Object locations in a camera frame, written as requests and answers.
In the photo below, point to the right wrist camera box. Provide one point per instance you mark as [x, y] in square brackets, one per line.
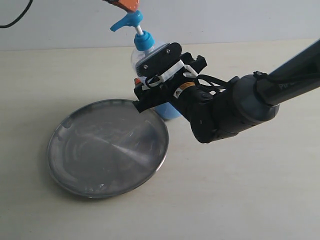
[159, 60]

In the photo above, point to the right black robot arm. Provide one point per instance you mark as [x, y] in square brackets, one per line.
[217, 109]

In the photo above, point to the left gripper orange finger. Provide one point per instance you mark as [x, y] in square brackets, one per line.
[126, 5]

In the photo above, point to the blue pump soap bottle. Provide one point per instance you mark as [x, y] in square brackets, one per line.
[145, 45]

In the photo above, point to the round steel plate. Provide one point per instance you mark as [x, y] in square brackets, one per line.
[106, 148]

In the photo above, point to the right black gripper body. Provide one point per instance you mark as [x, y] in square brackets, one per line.
[160, 89]

